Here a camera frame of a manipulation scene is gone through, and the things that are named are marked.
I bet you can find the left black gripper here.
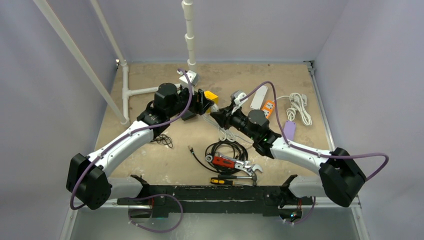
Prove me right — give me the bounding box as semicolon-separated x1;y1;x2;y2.
166;84;212;118

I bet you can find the yellow cube socket adapter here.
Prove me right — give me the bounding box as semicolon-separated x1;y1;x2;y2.
204;90;219;106

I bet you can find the white power strip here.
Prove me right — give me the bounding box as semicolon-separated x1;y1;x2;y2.
250;85;268;110

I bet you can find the orange power strip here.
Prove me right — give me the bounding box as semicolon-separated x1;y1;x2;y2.
261;100;275;119

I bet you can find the purple power strip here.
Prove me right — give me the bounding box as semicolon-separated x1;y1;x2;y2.
283;120;297;141

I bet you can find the white cord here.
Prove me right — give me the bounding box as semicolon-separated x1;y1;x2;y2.
273;92;313;127

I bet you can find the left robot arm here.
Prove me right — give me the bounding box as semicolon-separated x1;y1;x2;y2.
66;83;214;210

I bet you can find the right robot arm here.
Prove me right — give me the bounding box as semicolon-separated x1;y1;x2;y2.
210;106;366;208

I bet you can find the red adjustable wrench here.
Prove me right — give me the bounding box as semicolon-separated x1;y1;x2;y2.
205;151;263;176

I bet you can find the yellow black screwdriver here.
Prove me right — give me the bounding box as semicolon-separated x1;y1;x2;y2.
209;177;253;187

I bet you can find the small claw hammer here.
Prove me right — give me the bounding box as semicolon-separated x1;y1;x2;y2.
214;174;257;187

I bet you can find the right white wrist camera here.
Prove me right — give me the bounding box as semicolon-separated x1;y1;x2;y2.
230;90;248;114

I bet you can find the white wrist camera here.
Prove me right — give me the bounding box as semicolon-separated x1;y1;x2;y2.
177;70;200;88
230;90;248;114

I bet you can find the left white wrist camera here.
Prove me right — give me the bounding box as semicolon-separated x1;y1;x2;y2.
177;70;200;88

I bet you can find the black coiled cable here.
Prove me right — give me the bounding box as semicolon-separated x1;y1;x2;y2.
188;139;249;175

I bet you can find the thin black wire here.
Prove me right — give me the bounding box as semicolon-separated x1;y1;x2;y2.
152;134;174;149

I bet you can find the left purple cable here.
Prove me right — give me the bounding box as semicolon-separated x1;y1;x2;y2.
69;68;195;211

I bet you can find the purple cable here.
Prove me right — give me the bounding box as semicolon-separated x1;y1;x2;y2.
69;68;195;211
238;81;390;182

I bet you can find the white PVC pipe frame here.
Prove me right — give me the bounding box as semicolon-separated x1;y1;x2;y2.
34;0;197;127

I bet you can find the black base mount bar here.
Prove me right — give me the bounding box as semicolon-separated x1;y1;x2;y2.
117;176;313;218

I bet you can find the aluminium rail frame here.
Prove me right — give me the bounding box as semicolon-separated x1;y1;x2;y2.
68;60;363;210

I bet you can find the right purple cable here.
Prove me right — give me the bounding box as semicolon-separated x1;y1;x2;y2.
238;81;390;182

